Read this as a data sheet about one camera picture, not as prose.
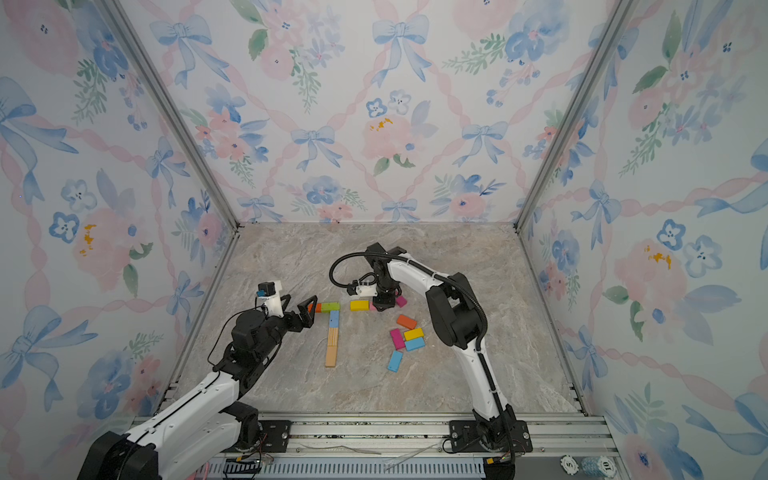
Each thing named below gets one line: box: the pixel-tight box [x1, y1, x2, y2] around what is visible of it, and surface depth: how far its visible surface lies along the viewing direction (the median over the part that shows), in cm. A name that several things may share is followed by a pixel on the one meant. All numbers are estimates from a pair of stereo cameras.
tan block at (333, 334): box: [327, 327, 339, 355], surface depth 90 cm
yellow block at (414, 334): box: [404, 328, 424, 341], surface depth 92 cm
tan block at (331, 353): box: [325, 338, 338, 368], surface depth 88 cm
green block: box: [322, 302, 341, 313], surface depth 99 cm
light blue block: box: [329, 310, 340, 328], surface depth 95 cm
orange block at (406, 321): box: [396, 314, 417, 330], surface depth 97 cm
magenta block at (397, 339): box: [390, 328, 406, 350], surface depth 92 cm
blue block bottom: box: [388, 350, 403, 373], surface depth 87 cm
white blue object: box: [559, 455, 618, 477], surface depth 69 cm
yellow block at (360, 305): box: [349, 300, 371, 312], surface depth 97 cm
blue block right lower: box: [405, 337, 425, 352], surface depth 91 cm
